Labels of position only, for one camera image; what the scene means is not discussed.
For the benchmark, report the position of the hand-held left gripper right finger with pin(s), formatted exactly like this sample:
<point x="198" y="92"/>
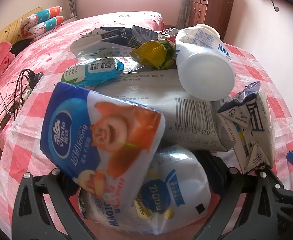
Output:
<point x="219" y="175"/>

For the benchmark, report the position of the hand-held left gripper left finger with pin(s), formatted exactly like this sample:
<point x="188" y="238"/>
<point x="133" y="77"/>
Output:
<point x="59" y="187"/>

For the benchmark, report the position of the white Magic plastic bag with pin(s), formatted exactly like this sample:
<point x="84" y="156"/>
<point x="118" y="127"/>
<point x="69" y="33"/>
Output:
<point x="181" y="180"/>

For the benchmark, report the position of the white navy milk carton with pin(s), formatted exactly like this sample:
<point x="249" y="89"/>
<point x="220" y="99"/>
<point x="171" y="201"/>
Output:
<point x="256" y="130"/>

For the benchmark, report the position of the blue tissue pack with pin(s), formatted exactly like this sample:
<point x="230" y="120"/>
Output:
<point x="86" y="130"/>

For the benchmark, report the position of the blue wet wipes pack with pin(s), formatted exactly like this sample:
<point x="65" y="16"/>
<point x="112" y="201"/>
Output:
<point x="94" y="72"/>

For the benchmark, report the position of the large white barcode package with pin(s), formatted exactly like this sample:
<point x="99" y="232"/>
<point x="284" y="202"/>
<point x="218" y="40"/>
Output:
<point x="161" y="92"/>

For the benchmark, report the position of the white power strip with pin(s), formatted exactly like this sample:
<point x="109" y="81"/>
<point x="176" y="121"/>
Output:
<point x="28" y="90"/>

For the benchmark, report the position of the white plastic bottle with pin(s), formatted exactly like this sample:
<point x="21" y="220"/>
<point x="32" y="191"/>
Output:
<point x="206" y="67"/>

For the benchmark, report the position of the black power adapter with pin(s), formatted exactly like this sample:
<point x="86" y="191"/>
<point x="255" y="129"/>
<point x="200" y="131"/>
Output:
<point x="36" y="77"/>

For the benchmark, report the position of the folded pink blanket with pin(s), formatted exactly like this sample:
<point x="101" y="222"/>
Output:
<point x="2" y="60"/>

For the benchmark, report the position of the yellow green snack wrapper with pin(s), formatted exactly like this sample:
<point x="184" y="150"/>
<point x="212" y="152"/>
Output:
<point x="149" y="52"/>

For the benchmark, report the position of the black cloth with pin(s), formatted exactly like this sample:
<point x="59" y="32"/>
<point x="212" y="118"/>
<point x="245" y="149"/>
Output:
<point x="21" y="46"/>

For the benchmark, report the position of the pink bed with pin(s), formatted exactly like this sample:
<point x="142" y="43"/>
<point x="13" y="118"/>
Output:
<point x="61" y="37"/>

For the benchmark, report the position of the silver foil wrapper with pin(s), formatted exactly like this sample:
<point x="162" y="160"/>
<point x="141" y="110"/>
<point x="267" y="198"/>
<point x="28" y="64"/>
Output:
<point x="170" y="32"/>

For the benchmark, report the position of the cartoon print pillow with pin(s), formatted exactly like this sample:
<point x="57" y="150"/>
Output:
<point x="44" y="27"/>
<point x="44" y="13"/>

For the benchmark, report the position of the brown wooden cabinet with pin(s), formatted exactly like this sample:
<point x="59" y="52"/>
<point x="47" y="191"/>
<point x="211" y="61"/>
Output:
<point x="216" y="10"/>

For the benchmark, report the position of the yellow headboard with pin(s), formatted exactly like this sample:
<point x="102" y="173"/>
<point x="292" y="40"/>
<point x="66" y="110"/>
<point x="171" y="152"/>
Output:
<point x="11" y="28"/>

